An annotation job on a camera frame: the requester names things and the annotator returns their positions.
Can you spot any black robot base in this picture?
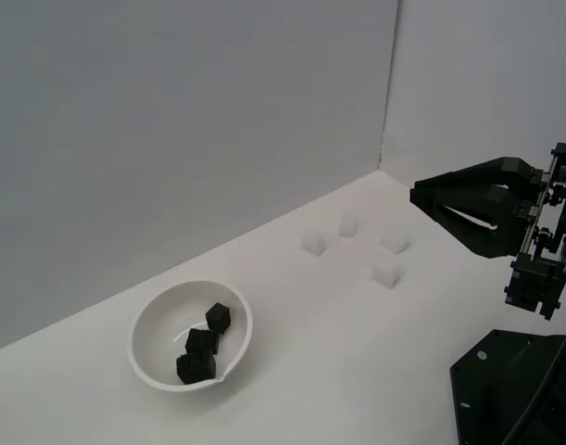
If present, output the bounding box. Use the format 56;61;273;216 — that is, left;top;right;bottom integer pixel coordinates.
448;328;566;445

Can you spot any white foam cube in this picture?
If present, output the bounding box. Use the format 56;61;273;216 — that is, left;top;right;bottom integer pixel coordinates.
337;212;358;238
300;227;326;256
370;258;401;289
379;234;411;255

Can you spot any white bowl with spout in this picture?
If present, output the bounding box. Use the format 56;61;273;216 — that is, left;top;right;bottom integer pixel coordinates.
127;277;254;393

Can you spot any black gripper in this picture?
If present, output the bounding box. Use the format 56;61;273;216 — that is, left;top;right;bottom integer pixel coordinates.
409;141;566;322

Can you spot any black foam cube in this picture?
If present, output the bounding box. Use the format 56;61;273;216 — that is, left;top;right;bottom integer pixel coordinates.
175;350;218;386
184;326;222;356
204;301;233;336

